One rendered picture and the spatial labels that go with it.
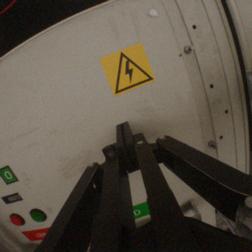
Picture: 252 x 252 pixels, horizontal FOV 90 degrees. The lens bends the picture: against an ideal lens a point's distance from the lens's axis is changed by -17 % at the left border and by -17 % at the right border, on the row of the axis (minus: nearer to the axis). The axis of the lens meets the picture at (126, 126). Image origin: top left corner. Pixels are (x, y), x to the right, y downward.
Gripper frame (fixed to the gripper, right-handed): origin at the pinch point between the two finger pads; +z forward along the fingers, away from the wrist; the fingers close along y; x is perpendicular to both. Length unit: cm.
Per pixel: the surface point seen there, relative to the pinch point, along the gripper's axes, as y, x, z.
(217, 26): 22.3, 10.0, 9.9
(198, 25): 18.5, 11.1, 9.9
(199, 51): 17.0, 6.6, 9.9
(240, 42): 25.4, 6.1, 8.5
